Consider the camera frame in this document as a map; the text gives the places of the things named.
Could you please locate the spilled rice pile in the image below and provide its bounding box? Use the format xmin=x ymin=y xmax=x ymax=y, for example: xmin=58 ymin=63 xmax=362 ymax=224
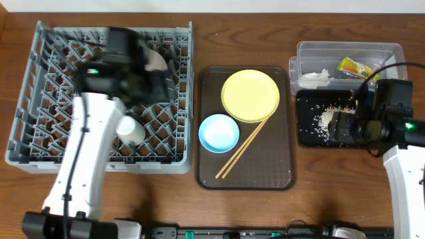
xmin=310 ymin=105 xmax=355 ymax=142

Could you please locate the crumpled white tissue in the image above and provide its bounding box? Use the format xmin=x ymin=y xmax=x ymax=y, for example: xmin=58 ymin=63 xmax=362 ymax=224
xmin=298 ymin=69 xmax=334 ymax=90

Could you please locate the pink white bowl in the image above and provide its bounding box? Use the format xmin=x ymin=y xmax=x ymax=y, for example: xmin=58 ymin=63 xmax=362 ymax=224
xmin=145 ymin=50 xmax=168 ymax=72

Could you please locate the yellow plastic plate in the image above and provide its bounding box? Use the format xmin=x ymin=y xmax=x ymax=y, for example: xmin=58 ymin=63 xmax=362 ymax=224
xmin=221 ymin=70 xmax=280 ymax=123

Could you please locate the white plastic cup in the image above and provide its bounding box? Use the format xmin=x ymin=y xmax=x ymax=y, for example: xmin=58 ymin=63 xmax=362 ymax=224
xmin=116 ymin=116 xmax=146 ymax=146

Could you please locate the black waste tray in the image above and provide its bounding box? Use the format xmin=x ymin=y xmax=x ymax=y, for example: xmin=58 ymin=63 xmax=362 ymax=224
xmin=296 ymin=90 xmax=362 ymax=149

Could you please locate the wooden chopstick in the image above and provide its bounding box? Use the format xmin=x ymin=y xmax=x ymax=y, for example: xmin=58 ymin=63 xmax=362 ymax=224
xmin=214 ymin=118 xmax=266 ymax=180
xmin=221 ymin=119 xmax=268 ymax=180

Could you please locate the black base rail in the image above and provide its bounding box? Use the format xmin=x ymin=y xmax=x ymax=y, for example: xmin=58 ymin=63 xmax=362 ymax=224
xmin=141 ymin=219 xmax=395 ymax=239

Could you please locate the yellow green snack wrapper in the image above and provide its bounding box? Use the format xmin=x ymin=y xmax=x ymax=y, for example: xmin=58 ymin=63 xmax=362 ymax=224
xmin=337 ymin=57 xmax=374 ymax=80

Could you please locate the light blue bowl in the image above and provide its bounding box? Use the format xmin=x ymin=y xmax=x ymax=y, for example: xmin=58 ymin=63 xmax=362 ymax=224
xmin=198 ymin=114 xmax=240 ymax=153

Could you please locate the dark brown serving tray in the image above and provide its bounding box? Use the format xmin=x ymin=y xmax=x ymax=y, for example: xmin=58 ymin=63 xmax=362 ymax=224
xmin=195 ymin=66 xmax=296 ymax=191

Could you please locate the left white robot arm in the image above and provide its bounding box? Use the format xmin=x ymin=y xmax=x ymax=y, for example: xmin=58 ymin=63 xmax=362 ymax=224
xmin=21 ymin=58 xmax=173 ymax=238

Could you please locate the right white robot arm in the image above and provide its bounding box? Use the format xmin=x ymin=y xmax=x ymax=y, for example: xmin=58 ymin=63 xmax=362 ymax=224
xmin=329 ymin=102 xmax=424 ymax=238

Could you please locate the clear plastic bin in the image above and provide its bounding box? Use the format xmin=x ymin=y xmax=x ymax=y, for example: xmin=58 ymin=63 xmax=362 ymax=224
xmin=289 ymin=41 xmax=405 ymax=94

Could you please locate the grey plastic dishwasher rack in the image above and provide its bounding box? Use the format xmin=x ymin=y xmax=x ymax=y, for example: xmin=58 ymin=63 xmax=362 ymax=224
xmin=5 ymin=23 xmax=195 ymax=174

